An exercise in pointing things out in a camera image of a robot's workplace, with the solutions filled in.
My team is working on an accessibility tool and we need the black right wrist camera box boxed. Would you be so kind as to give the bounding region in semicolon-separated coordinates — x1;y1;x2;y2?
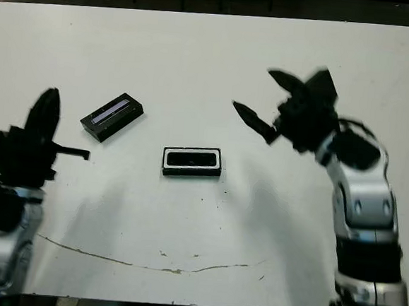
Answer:
302;64;342;110

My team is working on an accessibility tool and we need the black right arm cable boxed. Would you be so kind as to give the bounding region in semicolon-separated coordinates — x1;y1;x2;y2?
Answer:
332;115;394;196

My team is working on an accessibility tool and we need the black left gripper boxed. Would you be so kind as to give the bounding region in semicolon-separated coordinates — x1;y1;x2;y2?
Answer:
0;84;96;192

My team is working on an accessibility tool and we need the black box lid silver stripe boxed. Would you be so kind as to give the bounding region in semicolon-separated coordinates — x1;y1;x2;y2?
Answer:
78;89;147;147

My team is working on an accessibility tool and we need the black box base white lining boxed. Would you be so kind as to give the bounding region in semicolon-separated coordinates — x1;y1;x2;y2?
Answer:
160;143;225;182

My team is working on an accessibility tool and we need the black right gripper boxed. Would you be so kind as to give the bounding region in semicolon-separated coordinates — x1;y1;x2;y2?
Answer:
228;66;343;156

